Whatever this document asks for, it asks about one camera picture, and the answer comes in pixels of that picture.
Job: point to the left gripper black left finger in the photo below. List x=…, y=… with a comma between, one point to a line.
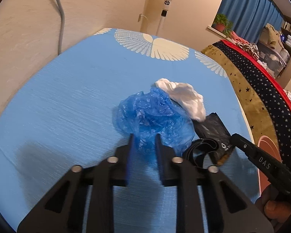
x=82, y=200

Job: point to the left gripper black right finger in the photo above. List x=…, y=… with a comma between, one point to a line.
x=207, y=201

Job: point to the blue plastic bag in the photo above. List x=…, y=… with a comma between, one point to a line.
x=147, y=114

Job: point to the black patterned cloth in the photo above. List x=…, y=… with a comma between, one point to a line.
x=199, y=149

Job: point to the person's right hand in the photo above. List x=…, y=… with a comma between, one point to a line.
x=276, y=211

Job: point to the starry dark bed blanket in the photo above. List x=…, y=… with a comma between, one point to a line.
x=262, y=121

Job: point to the black plastic package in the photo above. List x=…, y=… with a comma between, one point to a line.
x=213, y=132

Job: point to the red bed blanket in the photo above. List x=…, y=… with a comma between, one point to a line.
x=269, y=91

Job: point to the white crumpled tissue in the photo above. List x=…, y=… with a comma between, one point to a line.
x=185, y=95

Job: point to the clear storage box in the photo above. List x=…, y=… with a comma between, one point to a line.
x=276, y=58

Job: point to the zebra patterned cloth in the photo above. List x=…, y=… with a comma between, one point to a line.
x=249, y=48

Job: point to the beige jacket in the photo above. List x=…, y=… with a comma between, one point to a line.
x=271, y=38

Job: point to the wooden bookshelf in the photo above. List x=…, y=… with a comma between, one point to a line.
x=286, y=33

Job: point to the pink cloth on sill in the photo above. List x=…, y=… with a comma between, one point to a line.
x=234, y=36

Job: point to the potted green plant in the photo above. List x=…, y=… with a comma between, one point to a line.
x=222, y=24

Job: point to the blue curtain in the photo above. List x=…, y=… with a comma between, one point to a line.
x=249, y=17

